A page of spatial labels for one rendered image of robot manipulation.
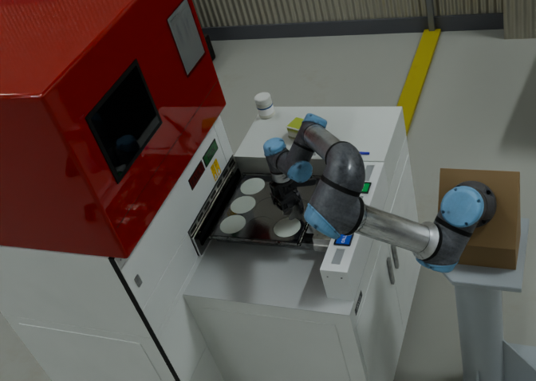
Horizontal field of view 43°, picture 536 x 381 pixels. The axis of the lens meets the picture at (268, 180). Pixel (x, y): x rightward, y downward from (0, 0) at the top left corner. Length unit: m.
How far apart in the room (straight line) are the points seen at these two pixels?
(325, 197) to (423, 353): 1.48
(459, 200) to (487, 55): 2.99
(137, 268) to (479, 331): 1.24
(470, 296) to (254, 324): 0.76
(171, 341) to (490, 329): 1.14
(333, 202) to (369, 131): 0.95
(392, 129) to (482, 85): 2.00
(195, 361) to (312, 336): 0.49
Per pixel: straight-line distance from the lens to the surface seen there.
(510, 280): 2.33
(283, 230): 2.49
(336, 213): 1.83
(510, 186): 2.27
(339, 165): 1.83
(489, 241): 2.29
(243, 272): 2.50
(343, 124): 2.81
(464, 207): 2.06
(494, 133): 4.25
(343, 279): 2.24
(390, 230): 1.96
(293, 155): 2.21
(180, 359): 2.58
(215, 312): 2.52
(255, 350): 2.63
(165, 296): 2.42
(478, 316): 2.58
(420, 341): 3.21
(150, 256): 2.31
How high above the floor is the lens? 2.57
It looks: 38 degrees down
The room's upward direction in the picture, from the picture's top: 17 degrees counter-clockwise
